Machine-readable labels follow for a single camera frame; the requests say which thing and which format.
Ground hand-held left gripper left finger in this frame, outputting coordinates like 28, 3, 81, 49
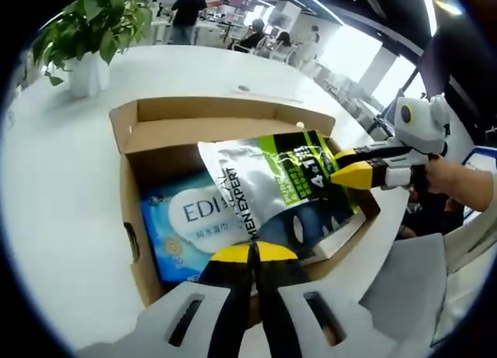
131, 244, 257, 358

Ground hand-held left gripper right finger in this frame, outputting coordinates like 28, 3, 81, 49
251, 241, 376, 358

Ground white medicine box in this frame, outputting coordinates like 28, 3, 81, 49
298, 206, 369, 264

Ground blue wet wipes pack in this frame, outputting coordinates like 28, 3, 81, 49
139, 170, 253, 285

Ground silver green soft pouch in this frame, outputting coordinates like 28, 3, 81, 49
196, 129, 362, 243

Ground brown cardboard shoe box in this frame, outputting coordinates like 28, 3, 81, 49
109, 96, 381, 308

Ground person's right hand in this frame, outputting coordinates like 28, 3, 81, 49
412, 157, 467, 204

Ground person's dark trousers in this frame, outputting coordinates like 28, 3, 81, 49
399, 185, 467, 241

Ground blue white poster board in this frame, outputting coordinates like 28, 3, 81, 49
464, 146, 497, 169

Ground person's beige shirt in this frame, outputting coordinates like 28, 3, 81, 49
442, 208, 497, 276

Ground grey mesh office chair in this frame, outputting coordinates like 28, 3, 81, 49
359, 233, 459, 347

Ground white office chair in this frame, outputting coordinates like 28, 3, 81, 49
267, 39, 297, 64

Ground green plant in white pot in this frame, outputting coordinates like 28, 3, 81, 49
33, 0, 155, 99

